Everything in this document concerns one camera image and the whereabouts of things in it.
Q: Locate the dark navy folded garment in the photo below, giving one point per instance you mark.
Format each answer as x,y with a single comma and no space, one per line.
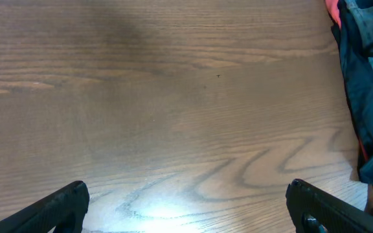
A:
364,113

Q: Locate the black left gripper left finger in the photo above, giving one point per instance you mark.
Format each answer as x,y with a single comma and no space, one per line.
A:
62,211

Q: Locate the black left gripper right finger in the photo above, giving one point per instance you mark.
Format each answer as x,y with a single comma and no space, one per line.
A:
314,210

